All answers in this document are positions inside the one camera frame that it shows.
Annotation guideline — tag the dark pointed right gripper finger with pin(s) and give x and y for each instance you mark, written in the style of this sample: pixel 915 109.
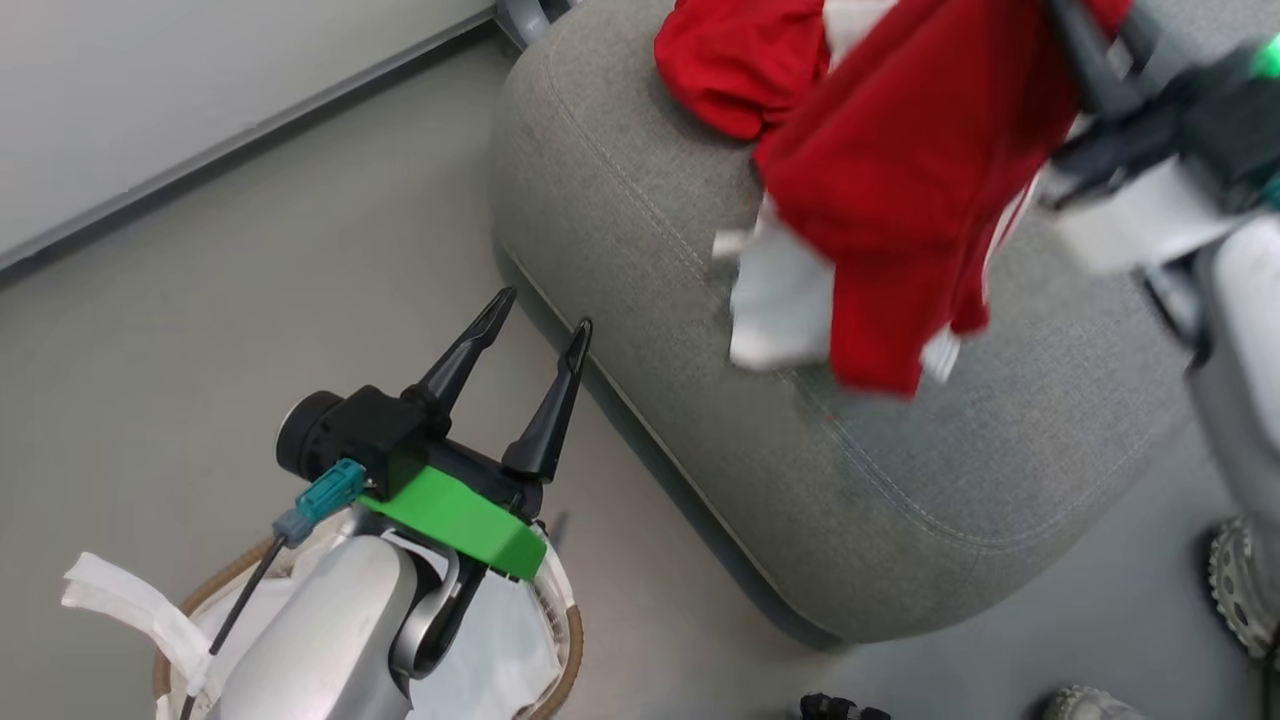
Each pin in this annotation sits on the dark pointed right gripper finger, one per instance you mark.
pixel 1092 55
pixel 1145 40

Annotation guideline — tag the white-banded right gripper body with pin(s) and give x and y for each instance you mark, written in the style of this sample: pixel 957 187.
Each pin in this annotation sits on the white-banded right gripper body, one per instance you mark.
pixel 1190 140

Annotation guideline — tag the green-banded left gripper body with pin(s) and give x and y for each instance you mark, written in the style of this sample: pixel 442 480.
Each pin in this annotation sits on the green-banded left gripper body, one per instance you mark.
pixel 460 515

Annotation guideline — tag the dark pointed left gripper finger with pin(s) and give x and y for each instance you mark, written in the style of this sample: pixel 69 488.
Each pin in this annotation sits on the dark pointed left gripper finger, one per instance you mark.
pixel 552 415
pixel 465 352

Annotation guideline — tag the red and white jersey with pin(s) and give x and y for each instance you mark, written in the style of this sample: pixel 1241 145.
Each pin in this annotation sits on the red and white jersey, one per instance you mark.
pixel 900 170

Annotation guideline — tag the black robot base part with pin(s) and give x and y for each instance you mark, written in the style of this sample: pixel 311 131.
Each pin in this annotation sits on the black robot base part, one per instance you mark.
pixel 840 708

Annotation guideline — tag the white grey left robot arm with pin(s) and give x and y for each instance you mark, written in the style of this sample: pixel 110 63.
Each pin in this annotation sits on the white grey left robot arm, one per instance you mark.
pixel 330 630

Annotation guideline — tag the grey studded robot base wheel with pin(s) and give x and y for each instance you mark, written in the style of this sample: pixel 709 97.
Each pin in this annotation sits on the grey studded robot base wheel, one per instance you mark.
pixel 1090 705
pixel 1240 590

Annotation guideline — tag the wicker laundry basket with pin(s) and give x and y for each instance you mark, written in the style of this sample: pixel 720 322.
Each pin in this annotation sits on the wicker laundry basket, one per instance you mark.
pixel 500 660
pixel 572 640

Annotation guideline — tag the grey upholstered ottoman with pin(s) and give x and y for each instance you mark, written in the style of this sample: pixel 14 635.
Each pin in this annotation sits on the grey upholstered ottoman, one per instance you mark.
pixel 800 470

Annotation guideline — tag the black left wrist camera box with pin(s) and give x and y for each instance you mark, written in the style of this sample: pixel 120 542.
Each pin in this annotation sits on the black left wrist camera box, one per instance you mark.
pixel 350 430

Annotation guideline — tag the grey double partition post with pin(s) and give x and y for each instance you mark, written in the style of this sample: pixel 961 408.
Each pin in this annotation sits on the grey double partition post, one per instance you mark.
pixel 525 15

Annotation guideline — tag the white partition panel with rail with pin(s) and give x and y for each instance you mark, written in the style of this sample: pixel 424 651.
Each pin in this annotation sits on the white partition panel with rail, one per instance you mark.
pixel 150 80

